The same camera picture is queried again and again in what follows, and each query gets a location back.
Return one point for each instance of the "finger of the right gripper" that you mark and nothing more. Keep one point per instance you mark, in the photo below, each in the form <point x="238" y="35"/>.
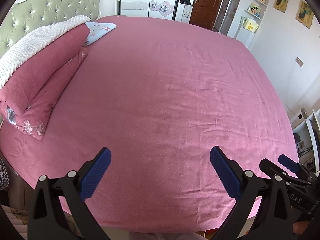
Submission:
<point x="298" y="169"/>
<point x="271" y="169"/>

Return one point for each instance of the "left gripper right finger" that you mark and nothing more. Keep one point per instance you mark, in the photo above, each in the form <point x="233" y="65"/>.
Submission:
<point x="273" y="220"/>

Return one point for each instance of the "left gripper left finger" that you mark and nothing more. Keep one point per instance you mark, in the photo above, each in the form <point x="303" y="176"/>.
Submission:
<point x="47" y="219"/>

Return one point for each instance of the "white shelf unit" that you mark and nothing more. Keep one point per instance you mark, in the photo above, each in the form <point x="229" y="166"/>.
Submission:
<point x="306" y="134"/>

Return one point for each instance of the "pink embroidered pillow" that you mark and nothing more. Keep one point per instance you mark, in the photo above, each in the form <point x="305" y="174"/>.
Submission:
<point x="35" y="118"/>

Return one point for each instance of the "pink bed sheet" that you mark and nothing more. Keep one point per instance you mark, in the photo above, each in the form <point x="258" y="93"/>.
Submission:
<point x="159" y="94"/>

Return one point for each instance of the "framed picture right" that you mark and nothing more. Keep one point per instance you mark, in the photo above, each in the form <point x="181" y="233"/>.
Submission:
<point x="305" y="14"/>

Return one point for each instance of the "framed picture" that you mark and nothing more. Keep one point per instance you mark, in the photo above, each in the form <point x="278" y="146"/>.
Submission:
<point x="305" y="14"/>
<point x="281" y="5"/>

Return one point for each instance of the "pink folded quilt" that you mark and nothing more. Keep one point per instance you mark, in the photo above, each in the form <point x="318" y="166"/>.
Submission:
<point x="29" y="63"/>

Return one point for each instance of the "framed picture left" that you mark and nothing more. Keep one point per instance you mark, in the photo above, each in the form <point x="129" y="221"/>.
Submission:
<point x="281" y="5"/>

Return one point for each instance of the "brown wooden door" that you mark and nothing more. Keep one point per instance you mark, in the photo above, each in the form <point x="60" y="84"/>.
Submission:
<point x="204" y="13"/>

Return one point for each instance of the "light blue pillow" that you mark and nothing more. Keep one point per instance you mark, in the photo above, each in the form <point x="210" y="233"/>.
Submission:
<point x="97" y="30"/>

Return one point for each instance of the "green tufted headboard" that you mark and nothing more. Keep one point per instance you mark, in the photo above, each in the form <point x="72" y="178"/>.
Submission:
<point x="27" y="15"/>

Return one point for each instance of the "white wall shelf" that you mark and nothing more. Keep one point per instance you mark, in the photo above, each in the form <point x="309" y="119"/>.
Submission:
<point x="251" y="17"/>

